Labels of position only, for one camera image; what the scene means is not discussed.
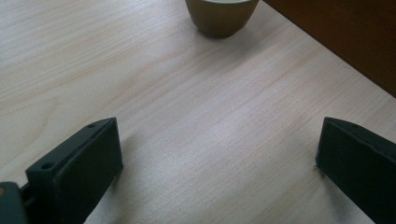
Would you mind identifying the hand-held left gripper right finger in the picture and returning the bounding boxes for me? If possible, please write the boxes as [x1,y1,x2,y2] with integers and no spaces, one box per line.
[315,116,396,224]

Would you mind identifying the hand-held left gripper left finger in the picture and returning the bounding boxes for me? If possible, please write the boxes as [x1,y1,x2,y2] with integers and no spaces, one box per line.
[25,117,124,224]

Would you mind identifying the brown wooden compartment box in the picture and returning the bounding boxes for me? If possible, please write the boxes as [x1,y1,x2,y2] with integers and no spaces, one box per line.
[262,0,396,99]

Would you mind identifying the brown cup green inside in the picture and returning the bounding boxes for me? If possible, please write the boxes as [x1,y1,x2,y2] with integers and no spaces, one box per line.
[184,0,261,40]

